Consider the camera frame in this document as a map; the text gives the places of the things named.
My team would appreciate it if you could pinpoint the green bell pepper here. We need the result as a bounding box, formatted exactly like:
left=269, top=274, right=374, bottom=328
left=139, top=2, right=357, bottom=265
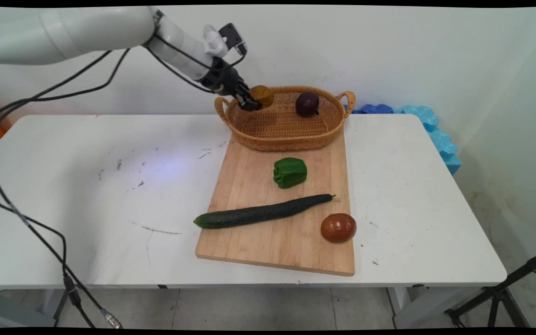
left=273, top=157, right=308, bottom=189

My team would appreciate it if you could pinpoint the grey table leg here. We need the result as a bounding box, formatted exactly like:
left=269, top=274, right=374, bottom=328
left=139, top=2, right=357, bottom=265
left=0, top=288, right=71, bottom=328
left=387, top=286, right=464, bottom=329

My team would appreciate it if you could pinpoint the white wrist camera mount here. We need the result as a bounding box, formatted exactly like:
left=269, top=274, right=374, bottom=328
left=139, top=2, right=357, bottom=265
left=202, top=24, right=228, bottom=57

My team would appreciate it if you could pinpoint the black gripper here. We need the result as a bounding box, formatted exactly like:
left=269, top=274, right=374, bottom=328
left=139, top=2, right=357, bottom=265
left=201, top=58, right=262, bottom=111

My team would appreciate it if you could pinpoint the dark purple round onion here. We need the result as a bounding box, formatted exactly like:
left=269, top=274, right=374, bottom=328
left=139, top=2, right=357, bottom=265
left=295, top=91, right=320, bottom=117

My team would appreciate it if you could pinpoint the black tripod stand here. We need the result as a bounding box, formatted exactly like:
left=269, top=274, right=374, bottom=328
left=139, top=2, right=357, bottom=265
left=444, top=248, right=536, bottom=328

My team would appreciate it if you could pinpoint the wooden cutting board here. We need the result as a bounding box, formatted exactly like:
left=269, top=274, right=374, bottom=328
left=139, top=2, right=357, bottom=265
left=195, top=126, right=356, bottom=277

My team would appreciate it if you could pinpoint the dark blue foam piece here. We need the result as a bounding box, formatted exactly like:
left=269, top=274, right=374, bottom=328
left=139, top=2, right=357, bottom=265
left=344, top=103, right=406, bottom=115

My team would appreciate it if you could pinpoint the black cable with silver connector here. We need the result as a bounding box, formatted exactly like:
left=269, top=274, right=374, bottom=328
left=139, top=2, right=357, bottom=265
left=0, top=130, right=123, bottom=329

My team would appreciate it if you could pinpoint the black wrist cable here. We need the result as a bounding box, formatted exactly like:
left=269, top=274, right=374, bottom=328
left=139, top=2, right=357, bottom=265
left=147, top=35, right=248, bottom=94

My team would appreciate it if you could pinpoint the yellow-brown round vegetable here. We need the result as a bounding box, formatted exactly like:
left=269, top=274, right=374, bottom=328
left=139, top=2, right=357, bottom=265
left=249, top=85, right=275, bottom=109

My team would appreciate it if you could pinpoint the black hanging arm cable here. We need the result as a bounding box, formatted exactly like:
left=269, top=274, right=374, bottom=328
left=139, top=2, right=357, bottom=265
left=0, top=49, right=113, bottom=126
left=0, top=48, right=131, bottom=135

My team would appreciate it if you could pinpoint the woven wicker basket with handles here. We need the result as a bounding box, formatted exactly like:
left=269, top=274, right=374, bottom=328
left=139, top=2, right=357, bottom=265
left=214, top=85, right=356, bottom=152

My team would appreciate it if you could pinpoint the red-brown tomato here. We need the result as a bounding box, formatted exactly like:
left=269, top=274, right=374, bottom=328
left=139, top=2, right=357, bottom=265
left=320, top=213, right=357, bottom=243

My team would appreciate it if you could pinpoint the long dark green cucumber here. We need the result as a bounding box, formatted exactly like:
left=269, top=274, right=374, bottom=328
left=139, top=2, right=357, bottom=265
left=193, top=194, right=336, bottom=229

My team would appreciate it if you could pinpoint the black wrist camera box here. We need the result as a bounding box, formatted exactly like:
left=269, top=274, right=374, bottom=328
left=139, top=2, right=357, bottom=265
left=218, top=23, right=248, bottom=55

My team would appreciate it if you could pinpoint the light blue foam piece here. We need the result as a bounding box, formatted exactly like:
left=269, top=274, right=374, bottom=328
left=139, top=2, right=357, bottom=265
left=394, top=105, right=462, bottom=175

